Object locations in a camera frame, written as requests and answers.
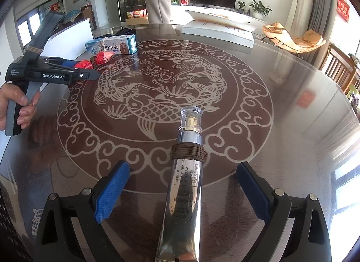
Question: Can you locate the red snack packet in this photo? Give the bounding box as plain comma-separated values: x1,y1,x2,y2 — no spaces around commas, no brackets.
74,52,115,70

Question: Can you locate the white flat box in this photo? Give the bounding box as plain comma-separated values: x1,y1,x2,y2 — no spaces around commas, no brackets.
182,7,258,48

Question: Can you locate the blue floral cover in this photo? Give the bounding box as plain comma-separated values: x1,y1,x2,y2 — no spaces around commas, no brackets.
62,9,81,24

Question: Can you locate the silver cream tube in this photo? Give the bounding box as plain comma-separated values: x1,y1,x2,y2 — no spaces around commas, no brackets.
155,105,208,262

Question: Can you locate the black hair clip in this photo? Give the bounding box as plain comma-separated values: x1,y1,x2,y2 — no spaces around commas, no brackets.
116,27,137,36

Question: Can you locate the covered standing air conditioner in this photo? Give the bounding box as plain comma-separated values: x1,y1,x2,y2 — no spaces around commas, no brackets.
284,0,316,33

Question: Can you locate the dark patterned cloth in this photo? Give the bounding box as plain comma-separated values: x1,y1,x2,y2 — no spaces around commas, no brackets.
0,182,32,262

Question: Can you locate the blue medicine box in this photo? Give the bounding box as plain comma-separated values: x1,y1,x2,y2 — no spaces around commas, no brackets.
85,38,105,56

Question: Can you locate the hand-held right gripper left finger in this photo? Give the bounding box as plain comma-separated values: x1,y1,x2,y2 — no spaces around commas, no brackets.
34,161,131,262

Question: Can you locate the white tv cabinet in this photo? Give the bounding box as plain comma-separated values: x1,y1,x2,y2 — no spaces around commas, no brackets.
170,4,267,27

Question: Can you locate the cardboard box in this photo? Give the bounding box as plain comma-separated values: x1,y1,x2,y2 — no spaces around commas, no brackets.
125,16,149,25

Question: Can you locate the white medicine box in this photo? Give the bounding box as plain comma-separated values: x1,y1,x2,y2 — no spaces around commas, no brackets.
101,35,138,55

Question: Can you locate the red wall decoration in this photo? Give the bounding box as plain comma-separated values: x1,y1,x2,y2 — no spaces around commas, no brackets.
337,0,351,24

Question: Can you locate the grey curtain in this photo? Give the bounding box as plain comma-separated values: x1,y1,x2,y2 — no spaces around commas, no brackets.
306,0,339,64

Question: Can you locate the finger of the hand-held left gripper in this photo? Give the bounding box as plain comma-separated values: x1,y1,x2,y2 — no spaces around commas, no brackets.
69,70,101,82
39,57,76,69

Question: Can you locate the person's left hand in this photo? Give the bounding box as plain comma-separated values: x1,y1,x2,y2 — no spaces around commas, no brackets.
0,83,41,131

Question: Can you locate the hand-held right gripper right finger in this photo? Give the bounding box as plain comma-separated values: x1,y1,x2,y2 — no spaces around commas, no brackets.
236,161,331,262

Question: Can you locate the brown hair tie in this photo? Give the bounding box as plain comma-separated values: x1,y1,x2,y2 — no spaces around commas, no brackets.
171,143,208,165

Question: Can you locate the orange lounge chair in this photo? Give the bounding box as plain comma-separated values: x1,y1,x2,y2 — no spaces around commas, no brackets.
262,22,327,53

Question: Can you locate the large potted plant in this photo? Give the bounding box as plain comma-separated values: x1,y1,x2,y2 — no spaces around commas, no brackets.
248,0,273,20

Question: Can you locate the wooden chair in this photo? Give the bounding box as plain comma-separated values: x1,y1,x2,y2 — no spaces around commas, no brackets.
319,43,360,96

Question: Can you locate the white board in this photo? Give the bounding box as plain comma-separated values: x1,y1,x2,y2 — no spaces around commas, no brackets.
42,18,95,61

